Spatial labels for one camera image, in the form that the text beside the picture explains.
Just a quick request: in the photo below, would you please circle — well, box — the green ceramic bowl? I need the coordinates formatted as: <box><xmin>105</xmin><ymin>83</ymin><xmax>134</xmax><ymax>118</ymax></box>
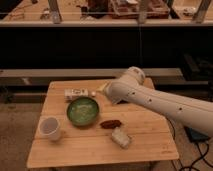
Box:
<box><xmin>67</xmin><ymin>97</ymin><xmax>100</xmax><ymax>126</ymax></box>

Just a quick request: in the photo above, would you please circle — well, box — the translucent plastic cup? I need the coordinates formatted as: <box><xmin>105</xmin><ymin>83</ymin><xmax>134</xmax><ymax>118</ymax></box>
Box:
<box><xmin>39</xmin><ymin>117</ymin><xmax>61</xmax><ymax>141</ymax></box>

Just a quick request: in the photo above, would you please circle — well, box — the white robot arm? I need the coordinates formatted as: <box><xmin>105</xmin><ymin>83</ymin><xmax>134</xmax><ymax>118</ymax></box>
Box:
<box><xmin>98</xmin><ymin>66</ymin><xmax>213</xmax><ymax>137</ymax></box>

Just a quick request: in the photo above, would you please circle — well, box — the brown oblong food item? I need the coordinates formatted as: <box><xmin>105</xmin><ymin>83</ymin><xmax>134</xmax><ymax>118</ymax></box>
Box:
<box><xmin>100</xmin><ymin>120</ymin><xmax>122</xmax><ymax>129</ymax></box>

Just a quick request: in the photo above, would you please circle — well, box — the wooden folding table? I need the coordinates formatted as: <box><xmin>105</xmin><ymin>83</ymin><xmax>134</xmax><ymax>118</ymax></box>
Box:
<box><xmin>27</xmin><ymin>80</ymin><xmax>179</xmax><ymax>169</ymax></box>

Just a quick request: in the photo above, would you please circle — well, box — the white crumpled packet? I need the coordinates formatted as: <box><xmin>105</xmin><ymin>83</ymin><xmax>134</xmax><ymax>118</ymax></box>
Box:
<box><xmin>111</xmin><ymin>129</ymin><xmax>131</xmax><ymax>148</ymax></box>

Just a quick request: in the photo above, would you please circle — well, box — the black power box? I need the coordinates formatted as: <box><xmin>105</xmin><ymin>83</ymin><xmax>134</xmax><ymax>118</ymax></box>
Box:
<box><xmin>184</xmin><ymin>127</ymin><xmax>209</xmax><ymax>142</ymax></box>

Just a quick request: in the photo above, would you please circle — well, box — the long wooden workbench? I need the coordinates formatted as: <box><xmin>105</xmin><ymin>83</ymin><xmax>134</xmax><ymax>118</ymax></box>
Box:
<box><xmin>0</xmin><ymin>0</ymin><xmax>213</xmax><ymax>27</ymax></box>

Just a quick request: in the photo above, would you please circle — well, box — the black floor cable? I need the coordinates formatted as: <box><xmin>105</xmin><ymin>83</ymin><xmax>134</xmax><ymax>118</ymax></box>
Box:
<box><xmin>169</xmin><ymin>120</ymin><xmax>213</xmax><ymax>171</ymax></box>

